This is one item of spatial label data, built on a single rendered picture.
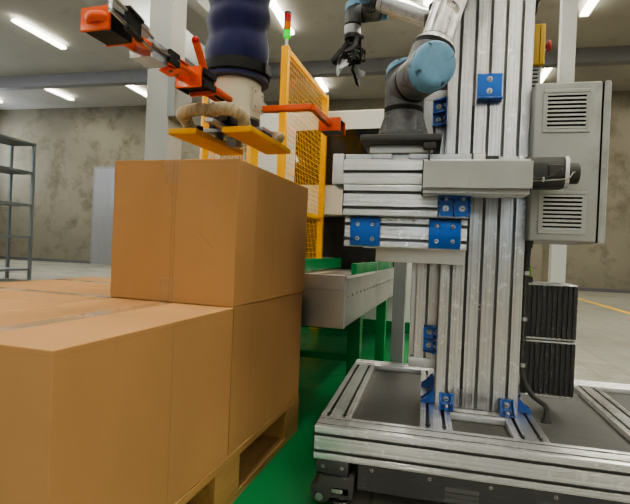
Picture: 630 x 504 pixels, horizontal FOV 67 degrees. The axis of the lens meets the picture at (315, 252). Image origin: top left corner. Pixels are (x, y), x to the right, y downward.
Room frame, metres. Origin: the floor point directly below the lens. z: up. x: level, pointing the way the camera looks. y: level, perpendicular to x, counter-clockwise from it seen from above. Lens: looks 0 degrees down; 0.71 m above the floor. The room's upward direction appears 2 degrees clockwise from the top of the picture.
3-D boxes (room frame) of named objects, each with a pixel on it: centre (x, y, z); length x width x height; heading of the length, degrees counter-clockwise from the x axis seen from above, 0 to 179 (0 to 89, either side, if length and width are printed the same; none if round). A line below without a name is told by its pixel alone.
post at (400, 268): (2.39, -0.43, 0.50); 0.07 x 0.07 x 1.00; 74
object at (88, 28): (1.05, 0.48, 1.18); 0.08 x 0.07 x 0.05; 163
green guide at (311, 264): (3.52, 0.03, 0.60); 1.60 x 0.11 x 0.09; 164
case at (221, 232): (1.62, 0.31, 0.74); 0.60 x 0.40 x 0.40; 163
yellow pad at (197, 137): (1.65, 0.38, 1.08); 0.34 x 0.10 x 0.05; 163
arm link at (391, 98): (1.42, -0.25, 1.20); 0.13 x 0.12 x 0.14; 13
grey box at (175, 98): (2.95, 0.87, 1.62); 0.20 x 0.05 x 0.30; 164
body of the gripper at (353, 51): (2.12, -0.13, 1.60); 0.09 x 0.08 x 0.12; 47
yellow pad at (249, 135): (1.59, 0.20, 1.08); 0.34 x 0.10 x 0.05; 163
